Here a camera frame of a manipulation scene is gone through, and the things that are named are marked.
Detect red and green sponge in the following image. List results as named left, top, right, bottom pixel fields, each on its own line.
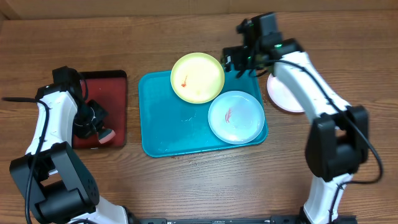
left=98, top=128, right=116, bottom=144

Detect yellow-green plastic plate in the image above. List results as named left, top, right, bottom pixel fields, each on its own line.
left=170, top=52, right=225, bottom=104

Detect white plastic plate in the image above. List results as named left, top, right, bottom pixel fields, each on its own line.
left=267, top=74, right=305, bottom=113

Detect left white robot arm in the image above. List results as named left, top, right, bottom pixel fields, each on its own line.
left=3, top=66, right=138, bottom=223

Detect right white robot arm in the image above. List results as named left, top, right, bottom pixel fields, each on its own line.
left=221, top=12, right=369, bottom=223

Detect black red-lined tray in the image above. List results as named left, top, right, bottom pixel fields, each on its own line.
left=72, top=70, right=127, bottom=149

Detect teal plastic tray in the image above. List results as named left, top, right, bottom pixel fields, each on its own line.
left=138, top=67, right=269, bottom=159

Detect light blue plastic plate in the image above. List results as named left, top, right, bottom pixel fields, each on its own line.
left=208, top=91, right=266, bottom=145

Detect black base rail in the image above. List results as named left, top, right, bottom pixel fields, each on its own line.
left=124, top=214, right=358, bottom=224

